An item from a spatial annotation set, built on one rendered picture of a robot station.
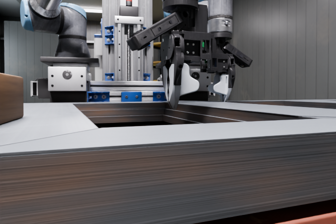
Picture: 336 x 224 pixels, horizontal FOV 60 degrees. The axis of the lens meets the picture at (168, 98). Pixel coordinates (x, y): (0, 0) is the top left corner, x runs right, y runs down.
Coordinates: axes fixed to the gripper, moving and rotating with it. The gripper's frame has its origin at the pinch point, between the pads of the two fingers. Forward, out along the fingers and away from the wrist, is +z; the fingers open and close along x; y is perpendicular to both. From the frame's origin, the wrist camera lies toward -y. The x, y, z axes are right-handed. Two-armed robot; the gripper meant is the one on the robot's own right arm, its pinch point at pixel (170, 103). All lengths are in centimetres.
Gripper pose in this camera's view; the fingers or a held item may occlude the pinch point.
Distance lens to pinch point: 57.9
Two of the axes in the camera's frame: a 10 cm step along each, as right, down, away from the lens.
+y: 9.4, -0.1, 3.5
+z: 0.0, 10.0, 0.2
